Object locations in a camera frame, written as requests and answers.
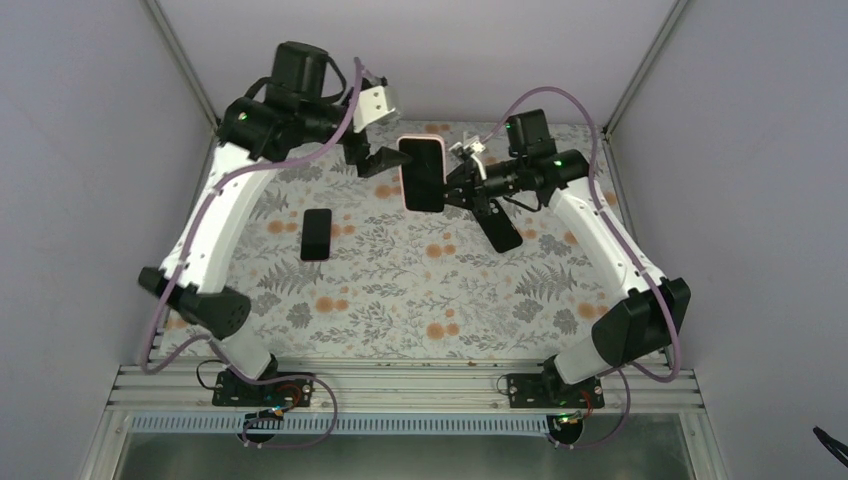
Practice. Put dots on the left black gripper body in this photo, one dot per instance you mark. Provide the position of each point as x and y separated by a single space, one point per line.
354 155

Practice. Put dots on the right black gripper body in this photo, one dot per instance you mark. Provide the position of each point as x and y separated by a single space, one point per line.
477 186

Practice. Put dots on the black phone case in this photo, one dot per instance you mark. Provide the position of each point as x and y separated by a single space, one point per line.
498 228

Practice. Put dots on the magenta phone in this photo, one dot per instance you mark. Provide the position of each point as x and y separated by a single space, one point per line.
316 235

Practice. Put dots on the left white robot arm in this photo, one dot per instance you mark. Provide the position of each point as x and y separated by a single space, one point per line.
282 121

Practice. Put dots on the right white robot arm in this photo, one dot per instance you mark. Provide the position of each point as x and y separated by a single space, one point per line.
649 307

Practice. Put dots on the floral patterned table mat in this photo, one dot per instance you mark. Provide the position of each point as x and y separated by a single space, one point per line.
394 271

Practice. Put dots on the black object at edge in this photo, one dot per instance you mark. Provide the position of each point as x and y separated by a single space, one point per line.
836 448

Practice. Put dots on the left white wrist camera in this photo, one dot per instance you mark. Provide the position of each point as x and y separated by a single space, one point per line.
378 102

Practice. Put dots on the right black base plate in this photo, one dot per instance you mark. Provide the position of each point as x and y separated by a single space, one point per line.
546 391

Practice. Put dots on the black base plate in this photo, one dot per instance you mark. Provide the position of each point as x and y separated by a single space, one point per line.
546 391
230 391

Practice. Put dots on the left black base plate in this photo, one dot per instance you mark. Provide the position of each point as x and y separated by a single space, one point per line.
230 391

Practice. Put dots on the aluminium rail frame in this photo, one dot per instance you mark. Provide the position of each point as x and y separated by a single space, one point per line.
414 372

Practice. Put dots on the grey slotted cable duct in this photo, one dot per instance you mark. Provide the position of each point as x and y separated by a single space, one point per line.
344 424

